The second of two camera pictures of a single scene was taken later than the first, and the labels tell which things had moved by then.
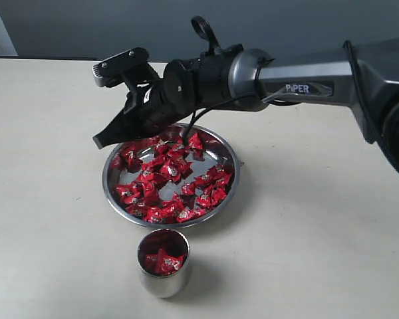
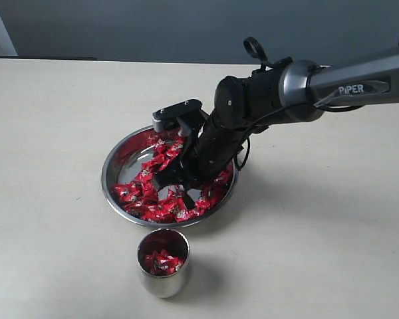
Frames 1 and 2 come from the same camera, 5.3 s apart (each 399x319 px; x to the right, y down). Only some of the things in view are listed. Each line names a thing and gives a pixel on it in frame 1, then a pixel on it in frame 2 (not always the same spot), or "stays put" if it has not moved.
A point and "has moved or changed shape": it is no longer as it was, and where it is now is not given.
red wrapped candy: [131, 193] stays put
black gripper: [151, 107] -> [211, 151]
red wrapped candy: [218, 176] stays put
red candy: [165, 264] stays put
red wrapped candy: [159, 214] stays put
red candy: [156, 262] has moved or changed shape
